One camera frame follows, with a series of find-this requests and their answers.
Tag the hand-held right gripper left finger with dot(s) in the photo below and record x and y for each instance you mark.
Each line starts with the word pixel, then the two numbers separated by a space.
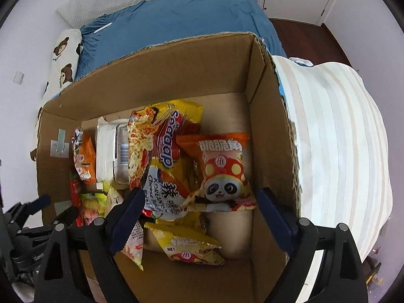
pixel 129 217

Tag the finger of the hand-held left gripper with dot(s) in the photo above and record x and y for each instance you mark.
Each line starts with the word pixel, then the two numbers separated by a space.
pixel 69 213
pixel 38 202

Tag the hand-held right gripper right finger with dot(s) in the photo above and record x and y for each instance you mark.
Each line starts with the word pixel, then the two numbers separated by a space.
pixel 274 224

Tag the brown red snack packet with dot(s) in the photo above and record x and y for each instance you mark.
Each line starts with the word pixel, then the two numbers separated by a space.
pixel 75 192

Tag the yellow cream snack packet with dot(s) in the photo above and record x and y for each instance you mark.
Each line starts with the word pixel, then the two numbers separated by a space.
pixel 114 199

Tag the white red label packet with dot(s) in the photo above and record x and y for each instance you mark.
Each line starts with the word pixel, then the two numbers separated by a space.
pixel 135 243

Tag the colourful candy ball bag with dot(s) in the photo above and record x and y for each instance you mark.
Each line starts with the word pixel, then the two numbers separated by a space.
pixel 93 202

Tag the orange panda snack packet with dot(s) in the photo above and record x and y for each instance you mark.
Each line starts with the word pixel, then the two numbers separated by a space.
pixel 221 170
pixel 85 154

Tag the white plastic tray packet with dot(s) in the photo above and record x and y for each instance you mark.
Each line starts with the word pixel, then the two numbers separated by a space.
pixel 107 154

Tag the yellow panda snack packet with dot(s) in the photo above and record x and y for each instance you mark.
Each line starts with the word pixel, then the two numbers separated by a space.
pixel 189 249

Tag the large yellow red noodle packet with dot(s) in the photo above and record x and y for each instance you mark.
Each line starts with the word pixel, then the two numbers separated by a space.
pixel 164 145

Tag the printed cardboard box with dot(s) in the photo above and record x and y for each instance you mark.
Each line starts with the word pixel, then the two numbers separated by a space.
pixel 221 69

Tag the cat print blanket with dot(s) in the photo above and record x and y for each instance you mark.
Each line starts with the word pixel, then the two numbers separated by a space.
pixel 341 148

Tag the yellow black floor object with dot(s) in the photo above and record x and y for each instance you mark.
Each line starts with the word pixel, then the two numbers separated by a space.
pixel 375 273

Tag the bear print pillow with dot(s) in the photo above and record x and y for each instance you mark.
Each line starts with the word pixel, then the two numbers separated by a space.
pixel 63 60

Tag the white pen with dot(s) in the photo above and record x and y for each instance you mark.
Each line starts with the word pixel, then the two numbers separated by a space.
pixel 103 27

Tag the blue bed sheet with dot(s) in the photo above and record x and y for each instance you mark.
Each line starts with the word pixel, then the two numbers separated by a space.
pixel 176 15

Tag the white wall socket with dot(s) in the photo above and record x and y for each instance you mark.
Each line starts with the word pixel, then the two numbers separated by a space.
pixel 18 78

